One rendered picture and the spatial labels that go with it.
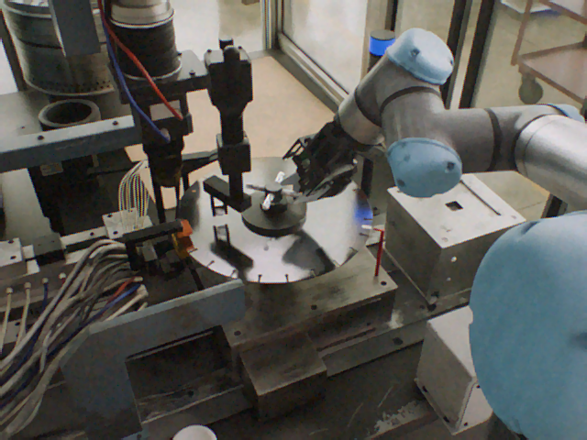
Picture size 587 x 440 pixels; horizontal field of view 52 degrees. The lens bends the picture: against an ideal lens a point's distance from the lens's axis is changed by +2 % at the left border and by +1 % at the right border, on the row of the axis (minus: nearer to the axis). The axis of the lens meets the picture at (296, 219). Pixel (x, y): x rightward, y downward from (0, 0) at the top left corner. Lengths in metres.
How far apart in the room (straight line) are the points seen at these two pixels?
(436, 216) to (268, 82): 0.88
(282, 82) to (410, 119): 1.16
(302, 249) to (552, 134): 0.43
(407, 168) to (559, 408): 0.39
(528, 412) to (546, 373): 0.03
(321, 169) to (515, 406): 0.55
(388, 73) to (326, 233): 0.33
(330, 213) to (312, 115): 0.69
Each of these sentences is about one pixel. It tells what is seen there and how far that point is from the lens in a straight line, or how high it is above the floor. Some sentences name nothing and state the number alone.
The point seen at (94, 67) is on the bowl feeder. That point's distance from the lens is 1.48.
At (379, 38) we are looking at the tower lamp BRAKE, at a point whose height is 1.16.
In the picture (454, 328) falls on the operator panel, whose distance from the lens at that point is 0.92.
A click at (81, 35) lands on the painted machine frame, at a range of 0.90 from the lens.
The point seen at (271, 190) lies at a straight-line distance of 0.96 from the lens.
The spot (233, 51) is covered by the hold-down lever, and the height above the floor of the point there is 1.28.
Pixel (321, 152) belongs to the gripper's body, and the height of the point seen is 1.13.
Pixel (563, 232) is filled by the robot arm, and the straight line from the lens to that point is 0.33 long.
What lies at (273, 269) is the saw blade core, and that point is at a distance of 0.89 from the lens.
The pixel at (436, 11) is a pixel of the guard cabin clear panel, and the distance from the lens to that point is 1.30.
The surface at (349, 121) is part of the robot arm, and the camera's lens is 0.78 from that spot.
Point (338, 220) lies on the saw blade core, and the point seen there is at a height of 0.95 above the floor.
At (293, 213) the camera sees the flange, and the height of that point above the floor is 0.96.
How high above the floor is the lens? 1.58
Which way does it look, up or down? 40 degrees down
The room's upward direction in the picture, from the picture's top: 1 degrees clockwise
